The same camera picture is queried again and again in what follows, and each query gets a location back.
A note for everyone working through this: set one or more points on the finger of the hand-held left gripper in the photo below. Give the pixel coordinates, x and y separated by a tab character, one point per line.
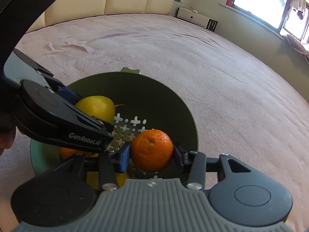
68	93
96	122

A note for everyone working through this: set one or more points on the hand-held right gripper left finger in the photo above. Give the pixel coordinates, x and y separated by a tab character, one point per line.
125	156

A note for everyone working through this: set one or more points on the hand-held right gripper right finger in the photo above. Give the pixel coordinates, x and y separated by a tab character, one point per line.
178	156

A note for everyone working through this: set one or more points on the orange tangerine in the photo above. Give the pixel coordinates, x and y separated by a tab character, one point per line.
70	152
152	149

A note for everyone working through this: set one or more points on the green perforated colander bowl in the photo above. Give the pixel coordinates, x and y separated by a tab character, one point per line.
157	96

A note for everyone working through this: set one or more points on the person's left hand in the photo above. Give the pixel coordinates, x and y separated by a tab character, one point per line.
7	139

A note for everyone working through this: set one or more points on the white low cabinet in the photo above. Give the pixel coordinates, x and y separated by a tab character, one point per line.
193	18

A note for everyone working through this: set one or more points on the window sill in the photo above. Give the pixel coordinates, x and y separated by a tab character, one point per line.
253	17

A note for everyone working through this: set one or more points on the red cup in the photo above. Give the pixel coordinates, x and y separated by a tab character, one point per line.
229	3

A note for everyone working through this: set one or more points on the grey cushion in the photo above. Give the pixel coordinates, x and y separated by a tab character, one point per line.
295	44

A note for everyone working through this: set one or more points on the hanging light garment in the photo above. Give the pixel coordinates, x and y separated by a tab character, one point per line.
298	2

